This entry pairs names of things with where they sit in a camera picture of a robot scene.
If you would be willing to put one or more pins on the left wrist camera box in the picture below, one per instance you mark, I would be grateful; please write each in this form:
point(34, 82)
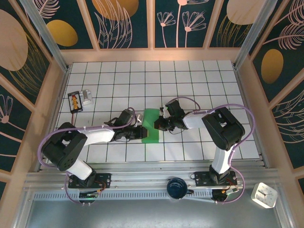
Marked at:
point(139, 118)

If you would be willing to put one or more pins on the black box with orange spring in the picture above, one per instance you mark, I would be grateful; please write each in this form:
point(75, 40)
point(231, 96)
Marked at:
point(75, 101)

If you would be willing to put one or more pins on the green square paper sheet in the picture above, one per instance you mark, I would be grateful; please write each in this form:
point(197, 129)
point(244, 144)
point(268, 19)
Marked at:
point(152, 115)

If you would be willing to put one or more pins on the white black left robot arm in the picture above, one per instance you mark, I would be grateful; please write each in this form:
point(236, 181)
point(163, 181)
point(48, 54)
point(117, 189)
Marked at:
point(64, 149)

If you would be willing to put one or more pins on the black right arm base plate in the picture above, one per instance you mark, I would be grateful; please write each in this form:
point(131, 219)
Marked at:
point(202, 179)

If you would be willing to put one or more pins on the dark blue round cap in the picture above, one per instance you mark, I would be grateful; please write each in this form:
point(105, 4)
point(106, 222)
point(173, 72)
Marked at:
point(176, 187)

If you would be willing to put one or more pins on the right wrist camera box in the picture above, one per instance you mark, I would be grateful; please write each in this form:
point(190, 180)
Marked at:
point(163, 110)

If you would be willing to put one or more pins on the aluminium table side rail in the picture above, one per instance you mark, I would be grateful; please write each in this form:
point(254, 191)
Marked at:
point(244, 95)
point(57, 107)

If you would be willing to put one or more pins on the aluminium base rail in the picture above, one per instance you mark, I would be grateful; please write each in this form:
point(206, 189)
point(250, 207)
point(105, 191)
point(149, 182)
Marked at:
point(142, 175)

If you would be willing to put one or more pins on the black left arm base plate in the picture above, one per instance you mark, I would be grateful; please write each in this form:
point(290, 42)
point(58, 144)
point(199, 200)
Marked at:
point(104, 180)

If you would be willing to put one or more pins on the white plastic block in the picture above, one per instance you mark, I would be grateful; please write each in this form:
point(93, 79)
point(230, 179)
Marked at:
point(86, 97)

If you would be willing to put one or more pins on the aluminium corner post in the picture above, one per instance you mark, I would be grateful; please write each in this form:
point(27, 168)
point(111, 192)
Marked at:
point(47, 38)
point(254, 31)

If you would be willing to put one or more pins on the white square clock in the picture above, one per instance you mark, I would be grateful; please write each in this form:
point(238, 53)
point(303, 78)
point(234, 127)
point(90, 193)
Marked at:
point(264, 195)

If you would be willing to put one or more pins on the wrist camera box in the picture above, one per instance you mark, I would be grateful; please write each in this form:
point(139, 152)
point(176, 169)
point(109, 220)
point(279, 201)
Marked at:
point(139, 118)
point(163, 110)

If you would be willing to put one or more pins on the small circuit board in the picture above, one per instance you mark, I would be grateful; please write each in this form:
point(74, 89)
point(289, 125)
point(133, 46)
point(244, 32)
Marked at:
point(229, 191)
point(89, 195)

